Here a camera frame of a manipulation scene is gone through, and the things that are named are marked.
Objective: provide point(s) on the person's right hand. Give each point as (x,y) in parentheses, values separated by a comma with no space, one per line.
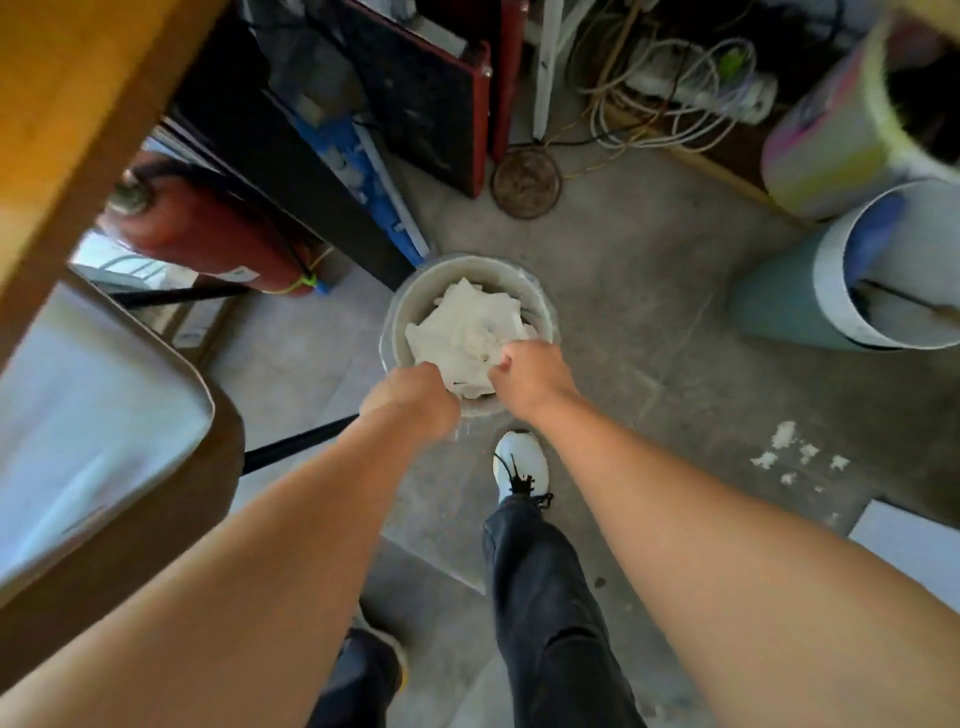
(534,375)

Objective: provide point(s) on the person's left hand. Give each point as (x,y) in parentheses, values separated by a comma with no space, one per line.
(409,401)

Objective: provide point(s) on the person's right fingers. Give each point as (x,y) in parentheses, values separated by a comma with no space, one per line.
(501,366)

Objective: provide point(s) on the person's left forearm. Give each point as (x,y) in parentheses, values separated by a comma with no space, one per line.
(225,570)

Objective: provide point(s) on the person's right forearm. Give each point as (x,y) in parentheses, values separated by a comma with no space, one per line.
(720,570)

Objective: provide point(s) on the person's white right shoe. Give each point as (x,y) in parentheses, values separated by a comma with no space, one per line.
(520,461)

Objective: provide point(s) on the grey round trash bin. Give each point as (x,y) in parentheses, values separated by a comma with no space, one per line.
(420,300)

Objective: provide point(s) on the round rusty metal disc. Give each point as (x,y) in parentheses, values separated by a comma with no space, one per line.
(526,182)

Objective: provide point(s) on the black chair leg bar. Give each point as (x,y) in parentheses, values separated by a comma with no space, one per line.
(292,446)

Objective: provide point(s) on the blue and white flat package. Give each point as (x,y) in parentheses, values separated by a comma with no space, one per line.
(360,180)

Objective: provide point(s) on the person's right leg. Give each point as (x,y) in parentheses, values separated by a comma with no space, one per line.
(551,615)

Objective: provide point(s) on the person's leg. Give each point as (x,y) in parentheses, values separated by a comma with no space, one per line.
(358,682)
(551,615)

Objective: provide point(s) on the black panel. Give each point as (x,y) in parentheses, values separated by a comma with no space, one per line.
(277,165)

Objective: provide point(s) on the red fire extinguisher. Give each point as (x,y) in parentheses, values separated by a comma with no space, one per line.
(202,229)

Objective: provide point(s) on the person's left leg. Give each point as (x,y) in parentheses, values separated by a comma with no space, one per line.
(358,682)

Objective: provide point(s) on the white power strip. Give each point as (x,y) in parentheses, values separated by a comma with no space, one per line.
(720,90)

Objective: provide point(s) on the teal cylinder with white rim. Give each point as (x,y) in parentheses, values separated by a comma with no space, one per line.
(847,277)

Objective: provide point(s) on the pastel coloured paper roll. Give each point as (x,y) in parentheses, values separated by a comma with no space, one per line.
(832,142)

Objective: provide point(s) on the brown chair with grey seat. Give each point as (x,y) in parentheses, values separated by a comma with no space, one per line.
(97,450)

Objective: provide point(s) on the white flat board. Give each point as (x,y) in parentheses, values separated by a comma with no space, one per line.
(911,544)

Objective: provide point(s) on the wooden table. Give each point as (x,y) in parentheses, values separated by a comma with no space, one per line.
(67,112)

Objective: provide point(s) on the black board with red frame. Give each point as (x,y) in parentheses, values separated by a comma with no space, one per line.
(427,97)

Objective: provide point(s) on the white metal post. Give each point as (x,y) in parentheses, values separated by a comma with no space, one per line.
(547,67)

